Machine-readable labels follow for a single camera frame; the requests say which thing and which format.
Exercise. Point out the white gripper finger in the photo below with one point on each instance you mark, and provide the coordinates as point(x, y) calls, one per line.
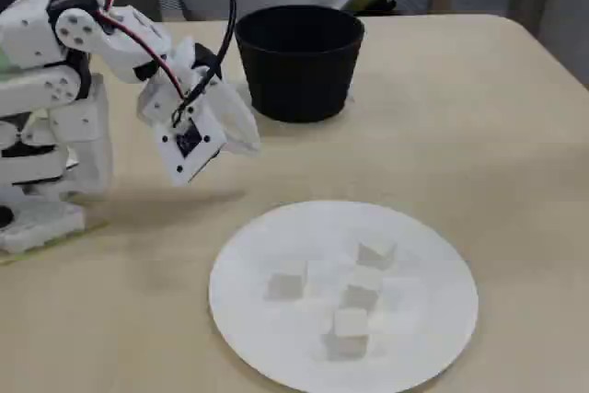
point(244, 144)
point(234, 112)

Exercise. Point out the white cube block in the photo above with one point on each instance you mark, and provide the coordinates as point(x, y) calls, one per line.
point(285, 285)
point(377, 252)
point(349, 333)
point(363, 292)

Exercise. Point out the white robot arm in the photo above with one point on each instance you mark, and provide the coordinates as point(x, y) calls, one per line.
point(27, 34)

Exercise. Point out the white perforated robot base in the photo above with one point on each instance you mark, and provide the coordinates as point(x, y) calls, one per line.
point(41, 227)

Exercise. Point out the black pot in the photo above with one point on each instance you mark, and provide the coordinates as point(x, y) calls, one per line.
point(299, 71)

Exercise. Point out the white round plate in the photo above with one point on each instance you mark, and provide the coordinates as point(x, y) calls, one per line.
point(414, 342)

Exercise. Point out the white gripper camera module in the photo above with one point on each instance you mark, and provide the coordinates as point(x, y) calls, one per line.
point(184, 158)

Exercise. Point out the green base plate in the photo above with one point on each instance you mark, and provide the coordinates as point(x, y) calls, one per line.
point(92, 228)

